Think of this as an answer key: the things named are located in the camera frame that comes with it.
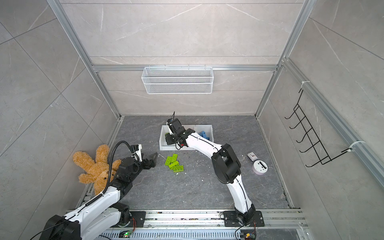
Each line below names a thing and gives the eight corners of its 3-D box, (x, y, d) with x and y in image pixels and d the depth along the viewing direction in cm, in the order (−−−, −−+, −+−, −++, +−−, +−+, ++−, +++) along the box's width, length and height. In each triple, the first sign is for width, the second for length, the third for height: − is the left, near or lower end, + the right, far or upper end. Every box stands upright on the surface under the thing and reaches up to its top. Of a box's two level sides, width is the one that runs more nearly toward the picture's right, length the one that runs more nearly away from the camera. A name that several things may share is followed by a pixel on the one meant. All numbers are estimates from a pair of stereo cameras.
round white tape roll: (253, 175, 91) (255, 172, 88) (250, 162, 96) (251, 159, 93) (267, 175, 91) (270, 172, 88) (263, 162, 96) (265, 159, 93)
